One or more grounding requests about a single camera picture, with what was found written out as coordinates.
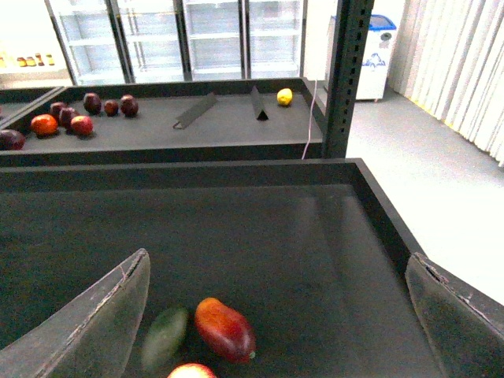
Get black metal shelf post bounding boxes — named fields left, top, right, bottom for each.
left=322, top=0, right=374, bottom=158

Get red apple on shelf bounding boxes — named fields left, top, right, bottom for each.
left=70, top=116, right=94, bottom=136

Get black display tray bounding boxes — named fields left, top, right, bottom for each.
left=1, top=160, right=445, bottom=377
left=1, top=78, right=327, bottom=167

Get black far display tray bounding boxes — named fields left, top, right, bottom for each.
left=1, top=78, right=327, bottom=167

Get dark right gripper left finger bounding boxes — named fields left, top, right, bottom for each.
left=1, top=249, right=150, bottom=377

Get black near display tray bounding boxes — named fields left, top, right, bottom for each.
left=1, top=160, right=445, bottom=377

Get flat dark divider bar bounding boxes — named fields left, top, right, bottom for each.
left=172, top=92, right=217, bottom=130

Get red yellow apple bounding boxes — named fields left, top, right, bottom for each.
left=167, top=363, right=217, bottom=378

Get glass door refrigerator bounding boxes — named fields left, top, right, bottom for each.
left=46, top=0, right=307, bottom=85

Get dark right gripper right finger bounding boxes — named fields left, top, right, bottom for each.
left=405, top=253, right=503, bottom=377

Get yellow lemon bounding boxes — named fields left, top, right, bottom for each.
left=276, top=88, right=293, bottom=107

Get green avocado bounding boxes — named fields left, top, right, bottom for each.
left=141, top=306, right=189, bottom=372

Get pink cable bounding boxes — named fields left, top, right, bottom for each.
left=301, top=79, right=319, bottom=160

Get dark red plum edge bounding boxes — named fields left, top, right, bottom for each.
left=0, top=129, right=26, bottom=150

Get black triangular divider bar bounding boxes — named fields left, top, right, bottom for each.
left=250, top=86, right=269, bottom=121

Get red orange mango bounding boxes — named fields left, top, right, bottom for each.
left=195, top=298, right=256, bottom=363

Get white chest freezer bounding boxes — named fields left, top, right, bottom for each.
left=328, top=14, right=398, bottom=102

